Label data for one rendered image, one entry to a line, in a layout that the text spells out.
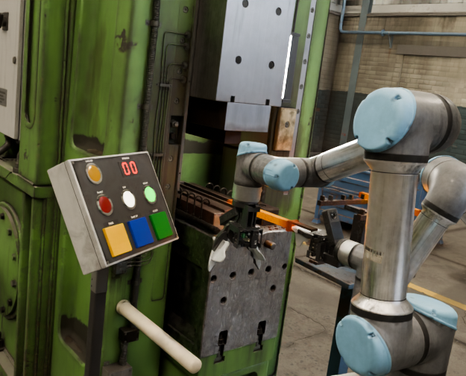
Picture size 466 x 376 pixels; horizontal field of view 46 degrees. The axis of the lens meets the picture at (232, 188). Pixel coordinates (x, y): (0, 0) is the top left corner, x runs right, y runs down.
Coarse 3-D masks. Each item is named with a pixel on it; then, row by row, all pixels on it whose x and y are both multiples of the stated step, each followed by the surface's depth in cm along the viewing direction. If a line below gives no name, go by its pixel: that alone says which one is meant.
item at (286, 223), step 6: (264, 210) 189; (258, 216) 187; (264, 216) 185; (270, 216) 183; (276, 216) 182; (276, 222) 180; (282, 222) 178; (288, 222) 175; (294, 222) 174; (300, 222) 175; (288, 228) 175; (306, 228) 170; (312, 228) 169
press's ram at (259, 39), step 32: (224, 0) 173; (256, 0) 179; (288, 0) 187; (224, 32) 174; (256, 32) 182; (288, 32) 191; (192, 64) 187; (224, 64) 177; (256, 64) 185; (192, 96) 188; (224, 96) 180; (256, 96) 188
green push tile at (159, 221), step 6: (150, 216) 153; (156, 216) 154; (162, 216) 157; (156, 222) 154; (162, 222) 156; (168, 222) 158; (156, 228) 153; (162, 228) 155; (168, 228) 158; (156, 234) 153; (162, 234) 154; (168, 234) 157
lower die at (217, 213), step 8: (192, 184) 223; (184, 192) 211; (200, 192) 211; (216, 192) 217; (184, 200) 203; (192, 200) 204; (200, 200) 202; (216, 200) 203; (184, 208) 202; (192, 208) 198; (200, 208) 195; (208, 208) 195; (216, 208) 195; (224, 208) 194; (232, 208) 195; (208, 216) 191; (216, 216) 189; (216, 224) 190
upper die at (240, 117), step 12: (192, 108) 196; (204, 108) 191; (216, 108) 186; (228, 108) 182; (240, 108) 185; (252, 108) 188; (264, 108) 192; (192, 120) 197; (204, 120) 191; (216, 120) 186; (228, 120) 183; (240, 120) 186; (252, 120) 190; (264, 120) 193
